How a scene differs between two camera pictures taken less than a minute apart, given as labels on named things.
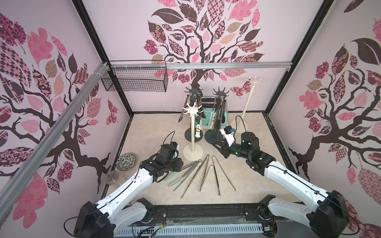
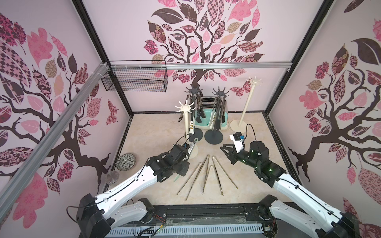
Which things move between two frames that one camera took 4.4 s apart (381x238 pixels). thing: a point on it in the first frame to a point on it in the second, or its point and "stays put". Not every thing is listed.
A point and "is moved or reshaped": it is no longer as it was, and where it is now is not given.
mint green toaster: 208,105 stays put
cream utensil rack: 193,151 to 186,108
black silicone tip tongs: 198,100 stays put
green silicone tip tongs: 179,175 is moved or reshaped
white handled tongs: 199,127 to 192,123
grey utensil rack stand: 188,134 stays put
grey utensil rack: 216,134 stays put
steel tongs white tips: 212,121 stays put
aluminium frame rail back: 151,66 stays put
